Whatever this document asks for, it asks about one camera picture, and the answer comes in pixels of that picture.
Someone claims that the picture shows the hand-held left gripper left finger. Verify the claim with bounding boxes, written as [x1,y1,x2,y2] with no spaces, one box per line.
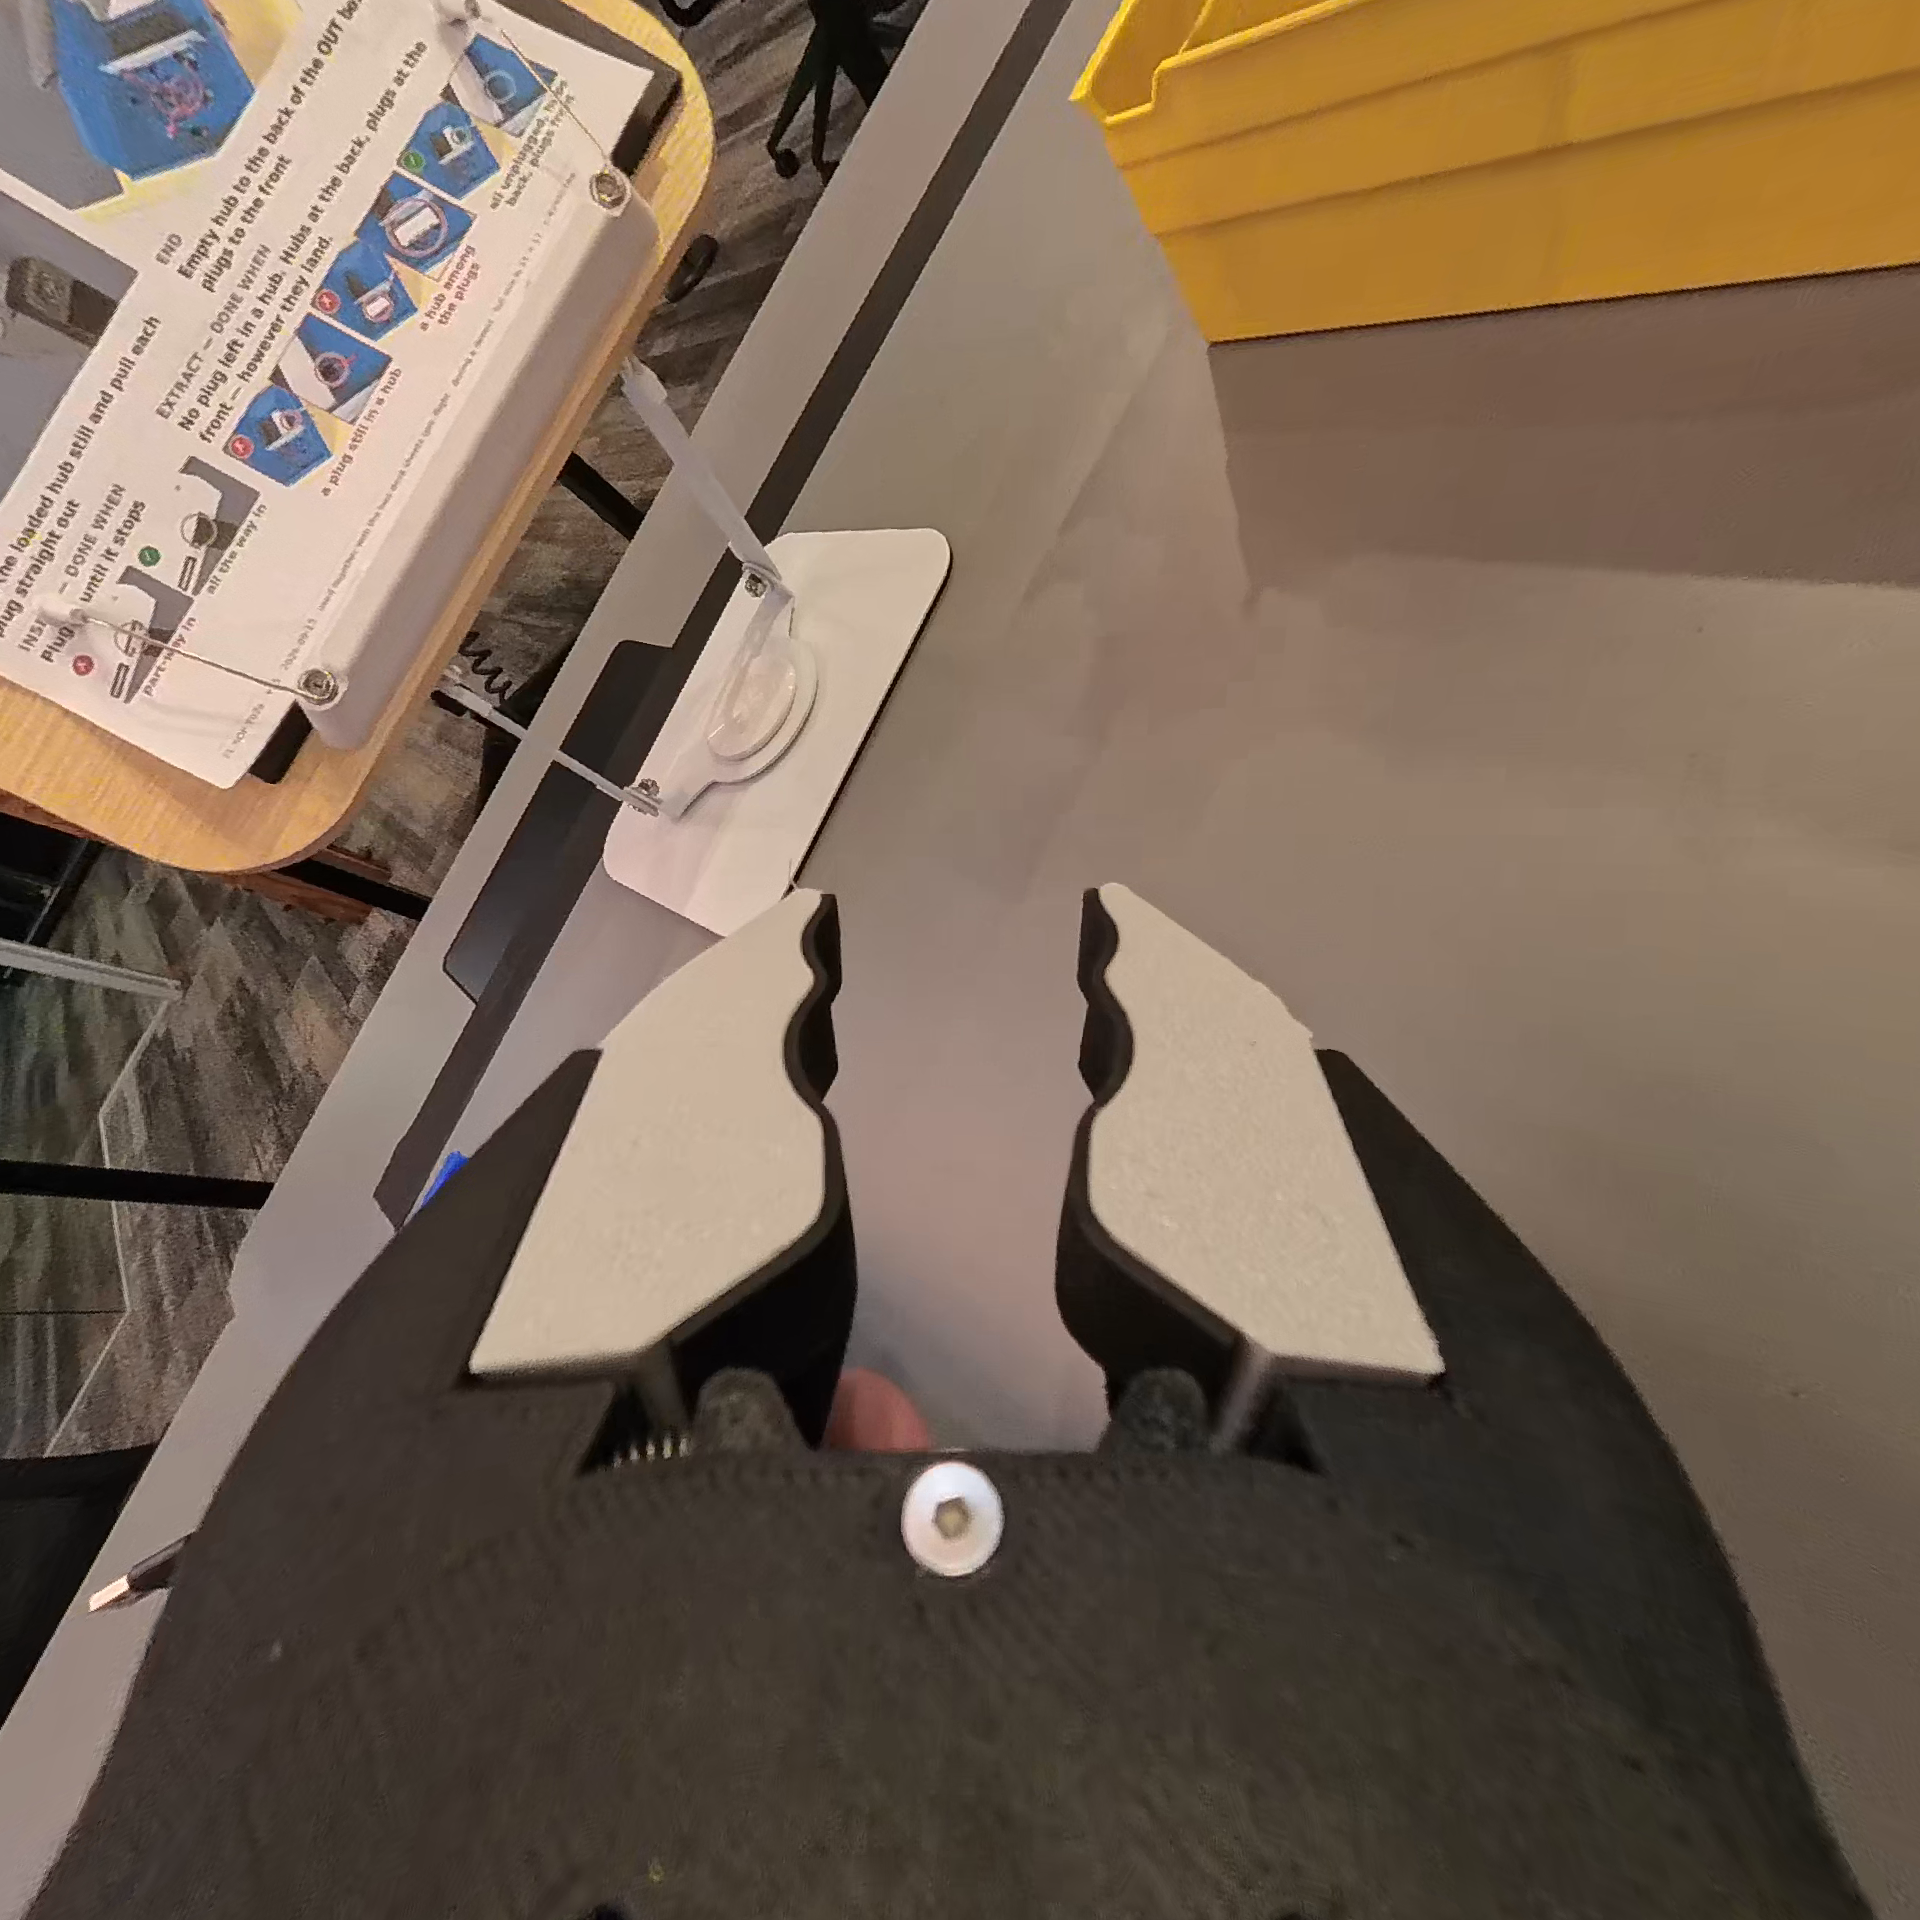
[468,888,857,1450]

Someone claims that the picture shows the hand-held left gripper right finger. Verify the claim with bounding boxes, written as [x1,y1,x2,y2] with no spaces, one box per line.
[1054,883,1449,1450]

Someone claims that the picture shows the person's left hand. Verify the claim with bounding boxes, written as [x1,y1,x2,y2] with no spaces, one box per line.
[828,1367,932,1454]

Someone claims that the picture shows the white sheet stand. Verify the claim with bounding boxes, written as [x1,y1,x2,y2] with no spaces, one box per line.
[300,166,950,935]

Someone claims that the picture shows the light wooden side table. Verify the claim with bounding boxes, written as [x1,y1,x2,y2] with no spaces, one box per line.
[0,0,719,875]

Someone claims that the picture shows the printed instruction sheet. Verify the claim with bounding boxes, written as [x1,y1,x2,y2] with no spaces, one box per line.
[0,0,683,789]

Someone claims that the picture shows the yellow plastic bin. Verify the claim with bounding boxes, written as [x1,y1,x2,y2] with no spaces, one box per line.
[1070,0,1920,345]

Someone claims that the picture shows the black office chair base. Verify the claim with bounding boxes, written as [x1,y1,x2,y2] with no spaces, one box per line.
[660,0,902,183]

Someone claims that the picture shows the black coiled cable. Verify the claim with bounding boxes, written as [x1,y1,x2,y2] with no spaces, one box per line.
[431,632,545,726]

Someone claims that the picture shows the usb cable plug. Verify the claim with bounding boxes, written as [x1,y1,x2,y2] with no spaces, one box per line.
[86,1544,195,1617]

